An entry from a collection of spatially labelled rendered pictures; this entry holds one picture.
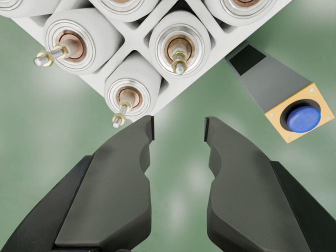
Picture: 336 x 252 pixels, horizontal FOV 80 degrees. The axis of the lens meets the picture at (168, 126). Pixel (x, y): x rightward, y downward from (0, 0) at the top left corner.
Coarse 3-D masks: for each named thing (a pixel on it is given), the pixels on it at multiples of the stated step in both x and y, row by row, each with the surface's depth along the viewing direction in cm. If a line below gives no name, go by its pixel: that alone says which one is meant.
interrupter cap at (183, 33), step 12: (180, 24) 28; (168, 36) 29; (180, 36) 30; (192, 36) 29; (156, 48) 30; (168, 48) 31; (192, 48) 30; (204, 48) 30; (168, 60) 31; (192, 60) 31; (168, 72) 32
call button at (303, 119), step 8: (296, 112) 27; (304, 112) 27; (312, 112) 27; (288, 120) 28; (296, 120) 27; (304, 120) 27; (312, 120) 27; (296, 128) 28; (304, 128) 28; (312, 128) 28
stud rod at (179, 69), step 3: (180, 57) 25; (177, 63) 23; (180, 63) 23; (177, 66) 22; (180, 66) 22; (177, 69) 22; (180, 69) 22; (183, 69) 22; (177, 72) 23; (180, 72) 23
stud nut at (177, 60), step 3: (177, 57) 24; (174, 60) 24; (177, 60) 23; (180, 60) 23; (183, 60) 23; (171, 63) 24; (174, 63) 23; (183, 63) 23; (171, 66) 24; (174, 66) 24; (183, 66) 24; (186, 66) 24; (174, 69) 24; (186, 69) 24; (174, 72) 24; (183, 72) 24
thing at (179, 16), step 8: (168, 16) 30; (176, 16) 29; (184, 16) 29; (192, 16) 30; (160, 24) 29; (168, 24) 29; (192, 24) 29; (200, 24) 29; (152, 32) 30; (160, 32) 30; (200, 32) 29; (152, 40) 30; (208, 40) 30; (152, 48) 31; (208, 48) 31; (152, 56) 32; (208, 56) 32; (200, 64) 32; (160, 72) 34; (192, 72) 33
